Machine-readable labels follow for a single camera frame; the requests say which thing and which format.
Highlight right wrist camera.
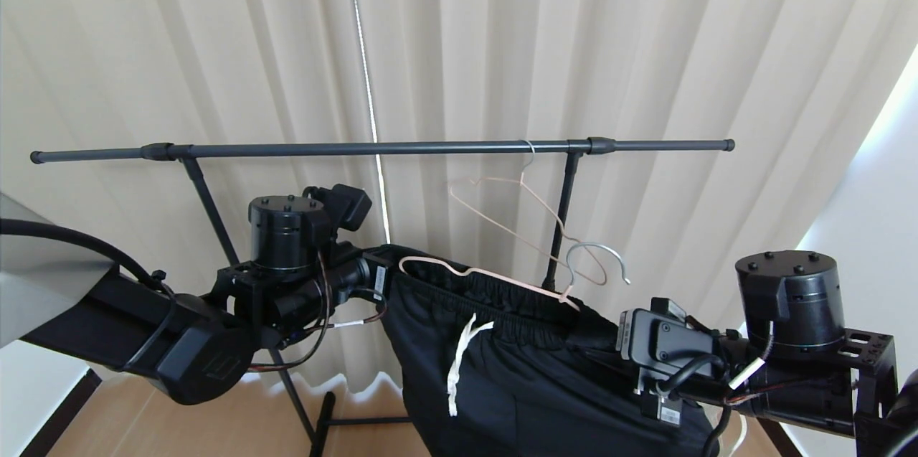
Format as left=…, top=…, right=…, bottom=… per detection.
left=617, top=297, right=719, bottom=397

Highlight beige curtain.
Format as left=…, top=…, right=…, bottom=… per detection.
left=0, top=0, right=918, bottom=395

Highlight black cable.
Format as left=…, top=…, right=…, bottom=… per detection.
left=656, top=353, right=734, bottom=457

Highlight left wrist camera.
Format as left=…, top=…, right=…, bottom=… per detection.
left=303, top=184, right=374, bottom=232

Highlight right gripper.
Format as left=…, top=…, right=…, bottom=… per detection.
left=635, top=369, right=727, bottom=430

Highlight black clothes rack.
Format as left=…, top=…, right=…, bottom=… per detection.
left=30, top=136, right=736, bottom=457

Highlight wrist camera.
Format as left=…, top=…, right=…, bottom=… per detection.
left=617, top=297, right=719, bottom=397
left=303, top=184, right=374, bottom=232

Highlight pink clothes hanger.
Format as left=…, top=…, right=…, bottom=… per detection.
left=398, top=242, right=632, bottom=312
left=448, top=140, right=609, bottom=287

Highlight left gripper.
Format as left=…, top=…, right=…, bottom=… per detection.
left=336, top=249, right=393, bottom=301

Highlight black shorts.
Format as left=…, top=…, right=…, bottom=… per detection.
left=369, top=244, right=719, bottom=457

